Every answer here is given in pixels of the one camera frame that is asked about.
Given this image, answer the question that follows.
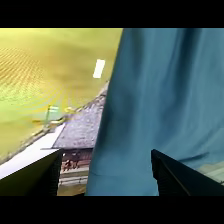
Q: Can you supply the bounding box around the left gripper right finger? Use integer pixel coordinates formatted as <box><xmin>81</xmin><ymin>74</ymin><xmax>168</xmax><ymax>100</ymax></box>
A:
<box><xmin>150</xmin><ymin>148</ymin><xmax>224</xmax><ymax>197</ymax></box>

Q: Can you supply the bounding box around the blue garment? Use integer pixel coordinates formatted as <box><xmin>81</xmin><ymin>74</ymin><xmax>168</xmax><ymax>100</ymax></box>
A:
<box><xmin>84</xmin><ymin>28</ymin><xmax>224</xmax><ymax>197</ymax></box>

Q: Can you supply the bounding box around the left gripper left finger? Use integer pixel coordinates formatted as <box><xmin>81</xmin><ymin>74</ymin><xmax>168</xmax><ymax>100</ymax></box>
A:
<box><xmin>0</xmin><ymin>148</ymin><xmax>64</xmax><ymax>197</ymax></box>

